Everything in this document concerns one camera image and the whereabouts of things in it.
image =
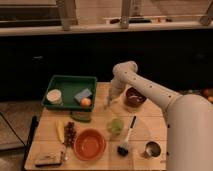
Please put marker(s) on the silver metal cup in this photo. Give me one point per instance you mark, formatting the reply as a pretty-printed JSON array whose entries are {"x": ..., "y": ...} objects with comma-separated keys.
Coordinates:
[{"x": 152, "y": 149}]

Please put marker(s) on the dark brown bowl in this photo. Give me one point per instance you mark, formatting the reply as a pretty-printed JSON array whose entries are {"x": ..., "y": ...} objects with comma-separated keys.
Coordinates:
[{"x": 133, "y": 98}]

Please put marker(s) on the blue sponge block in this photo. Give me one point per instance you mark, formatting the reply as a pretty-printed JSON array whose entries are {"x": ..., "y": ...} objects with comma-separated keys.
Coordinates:
[{"x": 83, "y": 94}]

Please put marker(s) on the dark green cucumber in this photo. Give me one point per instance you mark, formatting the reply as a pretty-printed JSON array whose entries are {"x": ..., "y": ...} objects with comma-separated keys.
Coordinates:
[{"x": 80, "y": 117}]

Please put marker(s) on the brown rectangular block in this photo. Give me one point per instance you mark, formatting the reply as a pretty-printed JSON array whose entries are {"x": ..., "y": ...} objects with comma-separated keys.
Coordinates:
[{"x": 48, "y": 159}]

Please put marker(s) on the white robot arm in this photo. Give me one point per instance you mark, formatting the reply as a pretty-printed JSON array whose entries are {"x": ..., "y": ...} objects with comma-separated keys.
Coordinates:
[{"x": 189, "y": 119}]

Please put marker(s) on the black dish brush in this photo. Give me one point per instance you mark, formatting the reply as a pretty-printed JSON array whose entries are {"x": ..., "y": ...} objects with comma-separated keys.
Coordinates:
[{"x": 123, "y": 147}]

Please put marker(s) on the metal spoon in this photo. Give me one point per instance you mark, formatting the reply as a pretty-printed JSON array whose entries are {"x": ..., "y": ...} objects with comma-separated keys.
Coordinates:
[{"x": 64, "y": 154}]

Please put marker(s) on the yellow banana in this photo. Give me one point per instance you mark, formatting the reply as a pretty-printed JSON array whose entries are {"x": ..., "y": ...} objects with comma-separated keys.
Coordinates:
[{"x": 60, "y": 131}]

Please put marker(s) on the white round container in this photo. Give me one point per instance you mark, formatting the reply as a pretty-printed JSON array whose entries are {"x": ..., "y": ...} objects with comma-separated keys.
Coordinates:
[{"x": 54, "y": 97}]

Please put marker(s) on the green plastic tray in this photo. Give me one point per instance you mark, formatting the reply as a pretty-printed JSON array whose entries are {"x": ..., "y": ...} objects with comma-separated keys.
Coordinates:
[{"x": 70, "y": 86}]

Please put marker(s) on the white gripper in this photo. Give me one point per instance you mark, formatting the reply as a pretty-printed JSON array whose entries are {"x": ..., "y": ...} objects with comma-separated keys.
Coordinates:
[{"x": 116, "y": 88}]

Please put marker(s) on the dark red grapes bunch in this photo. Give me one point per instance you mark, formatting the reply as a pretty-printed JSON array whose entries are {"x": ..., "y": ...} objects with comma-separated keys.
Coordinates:
[{"x": 70, "y": 134}]

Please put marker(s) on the green plastic cup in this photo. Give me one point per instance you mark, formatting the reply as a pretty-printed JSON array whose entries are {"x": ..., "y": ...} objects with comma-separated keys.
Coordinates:
[{"x": 115, "y": 126}]

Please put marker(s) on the orange fruit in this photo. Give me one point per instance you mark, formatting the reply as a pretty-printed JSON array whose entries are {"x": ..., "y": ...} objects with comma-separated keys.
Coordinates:
[{"x": 85, "y": 102}]

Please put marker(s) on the red orange bowl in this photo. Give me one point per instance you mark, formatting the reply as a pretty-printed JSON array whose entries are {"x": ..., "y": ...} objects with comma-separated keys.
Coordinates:
[{"x": 89, "y": 145}]

